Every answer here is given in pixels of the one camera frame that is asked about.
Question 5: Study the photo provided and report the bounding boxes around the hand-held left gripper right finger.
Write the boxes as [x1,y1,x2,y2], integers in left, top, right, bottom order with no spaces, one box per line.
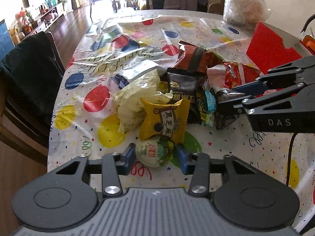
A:
[175,144,266,195]

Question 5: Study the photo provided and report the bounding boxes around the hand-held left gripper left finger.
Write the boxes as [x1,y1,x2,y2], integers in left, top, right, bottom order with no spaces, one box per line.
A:
[48,143,136,198]

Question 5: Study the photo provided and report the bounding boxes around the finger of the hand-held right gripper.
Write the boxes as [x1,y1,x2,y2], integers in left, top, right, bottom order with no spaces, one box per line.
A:
[216,83,306,120]
[231,56,315,96]

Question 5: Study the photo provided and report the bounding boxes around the dark brown snack packet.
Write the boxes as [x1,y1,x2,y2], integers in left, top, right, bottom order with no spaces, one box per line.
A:
[215,88,246,131]

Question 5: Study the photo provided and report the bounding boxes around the green white round snack packet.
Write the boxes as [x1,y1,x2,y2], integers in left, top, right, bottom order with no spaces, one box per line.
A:
[135,136,176,168]

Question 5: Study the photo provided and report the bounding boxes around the red cardboard box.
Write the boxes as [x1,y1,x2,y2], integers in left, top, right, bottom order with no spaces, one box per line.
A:
[246,22,315,79]

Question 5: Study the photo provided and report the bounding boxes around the yellow sesame snack packet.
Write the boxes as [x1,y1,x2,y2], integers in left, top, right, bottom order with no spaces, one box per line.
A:
[139,98,191,145]

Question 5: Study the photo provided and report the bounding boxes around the pale yellow snack packet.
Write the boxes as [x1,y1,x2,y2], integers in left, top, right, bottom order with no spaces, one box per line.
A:
[113,69,174,134]

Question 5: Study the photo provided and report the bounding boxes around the white packet with blue edge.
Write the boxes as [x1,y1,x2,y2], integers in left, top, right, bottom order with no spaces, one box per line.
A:
[112,61,168,89]

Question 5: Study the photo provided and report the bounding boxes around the teal wrapped candy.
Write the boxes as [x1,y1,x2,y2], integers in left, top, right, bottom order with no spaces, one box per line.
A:
[203,84,218,127]

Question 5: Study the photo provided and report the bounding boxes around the yellow black snack packet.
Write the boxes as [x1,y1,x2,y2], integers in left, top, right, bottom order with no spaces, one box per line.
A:
[195,90,211,126]

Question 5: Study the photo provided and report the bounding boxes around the pink snack packet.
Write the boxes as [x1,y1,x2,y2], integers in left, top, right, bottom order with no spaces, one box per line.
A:
[206,64,228,90]

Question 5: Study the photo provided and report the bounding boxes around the balloon print tablecloth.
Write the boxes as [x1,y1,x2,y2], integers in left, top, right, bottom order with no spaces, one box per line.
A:
[48,10,315,236]

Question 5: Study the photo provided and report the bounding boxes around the brown red snack packet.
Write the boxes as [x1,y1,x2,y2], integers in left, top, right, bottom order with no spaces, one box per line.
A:
[172,41,223,74]

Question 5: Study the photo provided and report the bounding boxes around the orange object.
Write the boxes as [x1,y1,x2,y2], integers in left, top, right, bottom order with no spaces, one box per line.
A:
[301,36,315,54]

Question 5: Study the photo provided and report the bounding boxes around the clear plastic bag white contents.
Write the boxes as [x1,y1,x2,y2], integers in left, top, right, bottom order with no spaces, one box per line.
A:
[223,0,271,25]

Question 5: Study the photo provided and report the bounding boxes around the wooden chair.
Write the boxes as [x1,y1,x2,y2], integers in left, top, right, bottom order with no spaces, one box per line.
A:
[208,3,224,15]
[0,31,66,158]

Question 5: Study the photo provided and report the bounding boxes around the crumpled clear plastic wrapper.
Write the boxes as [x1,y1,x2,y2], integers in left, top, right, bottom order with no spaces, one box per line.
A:
[85,17,123,43]

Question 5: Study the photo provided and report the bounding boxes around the low television cabinet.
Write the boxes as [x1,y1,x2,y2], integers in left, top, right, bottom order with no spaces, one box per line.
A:
[25,2,67,35]

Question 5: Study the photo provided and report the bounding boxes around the blue panel box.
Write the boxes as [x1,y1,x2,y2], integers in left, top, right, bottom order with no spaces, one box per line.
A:
[0,20,16,54]

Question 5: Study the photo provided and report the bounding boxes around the red flower decoration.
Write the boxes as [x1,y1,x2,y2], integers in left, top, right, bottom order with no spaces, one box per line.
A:
[15,7,33,30]

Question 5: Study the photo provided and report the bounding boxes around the black cable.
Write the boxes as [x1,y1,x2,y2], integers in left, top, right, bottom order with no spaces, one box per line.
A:
[285,132,299,186]
[300,13,315,33]

